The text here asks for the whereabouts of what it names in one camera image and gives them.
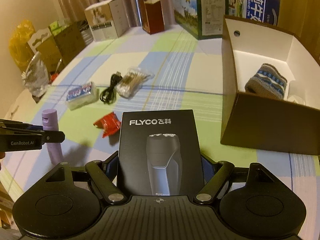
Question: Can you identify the green milk carton box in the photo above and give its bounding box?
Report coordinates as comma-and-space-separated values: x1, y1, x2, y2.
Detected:
171, 0, 229, 40

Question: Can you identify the white product box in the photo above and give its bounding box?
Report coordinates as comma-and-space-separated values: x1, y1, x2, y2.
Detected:
84, 0, 129, 42

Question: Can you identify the blue milk carton box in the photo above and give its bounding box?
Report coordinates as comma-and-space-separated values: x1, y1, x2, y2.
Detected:
217, 0, 281, 27

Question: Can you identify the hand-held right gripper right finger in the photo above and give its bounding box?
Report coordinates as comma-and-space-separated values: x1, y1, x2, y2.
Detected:
194, 154, 274, 203

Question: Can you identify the dark red box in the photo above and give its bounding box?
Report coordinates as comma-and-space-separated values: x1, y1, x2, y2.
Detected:
138, 0, 165, 35

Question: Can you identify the blue red tissue pack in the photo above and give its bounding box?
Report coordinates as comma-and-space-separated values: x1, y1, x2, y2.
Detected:
65, 81, 98, 111

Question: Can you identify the black shaver box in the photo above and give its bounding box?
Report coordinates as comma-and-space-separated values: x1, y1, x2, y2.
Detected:
117, 109, 204, 197

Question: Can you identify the purple bottle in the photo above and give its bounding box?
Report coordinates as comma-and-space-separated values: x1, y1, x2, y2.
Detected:
41, 109, 63, 164

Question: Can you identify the dark striped bag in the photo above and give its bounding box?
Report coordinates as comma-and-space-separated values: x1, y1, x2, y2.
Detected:
78, 20, 91, 39

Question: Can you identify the checked tablecloth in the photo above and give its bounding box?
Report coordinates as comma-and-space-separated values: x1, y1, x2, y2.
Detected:
0, 26, 320, 205

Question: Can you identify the clear plastic bag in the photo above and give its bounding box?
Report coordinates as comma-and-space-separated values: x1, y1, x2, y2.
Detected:
22, 52, 49, 98

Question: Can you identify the yellow plastic bag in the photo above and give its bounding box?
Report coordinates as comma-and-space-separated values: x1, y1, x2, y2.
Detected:
9, 20, 36, 73

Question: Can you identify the green tissue box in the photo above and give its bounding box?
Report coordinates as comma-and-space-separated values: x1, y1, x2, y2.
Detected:
49, 20, 68, 36

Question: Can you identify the brown blue knitted sock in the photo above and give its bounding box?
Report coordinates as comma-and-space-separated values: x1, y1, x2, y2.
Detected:
244, 64, 288, 101

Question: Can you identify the white cardboard carrier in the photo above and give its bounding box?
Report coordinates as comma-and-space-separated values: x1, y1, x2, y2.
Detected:
27, 27, 54, 55

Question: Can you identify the red snack packet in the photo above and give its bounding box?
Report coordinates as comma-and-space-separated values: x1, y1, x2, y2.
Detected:
93, 112, 122, 139

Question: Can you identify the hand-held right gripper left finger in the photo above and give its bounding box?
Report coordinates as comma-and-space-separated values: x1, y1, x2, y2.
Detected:
44, 152, 125, 205

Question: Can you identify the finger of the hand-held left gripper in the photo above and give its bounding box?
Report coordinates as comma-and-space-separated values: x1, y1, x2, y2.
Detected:
24, 130, 66, 145
0, 119, 43, 133

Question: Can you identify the plain brown cardboard box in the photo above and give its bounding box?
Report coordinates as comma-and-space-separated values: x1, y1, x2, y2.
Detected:
54, 24, 87, 66

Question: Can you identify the clear cotton swab bag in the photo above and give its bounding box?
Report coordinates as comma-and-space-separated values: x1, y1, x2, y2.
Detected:
117, 66, 155, 99

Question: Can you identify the black USB cable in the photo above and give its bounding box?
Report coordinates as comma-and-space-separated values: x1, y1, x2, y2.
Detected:
99, 72, 123, 104

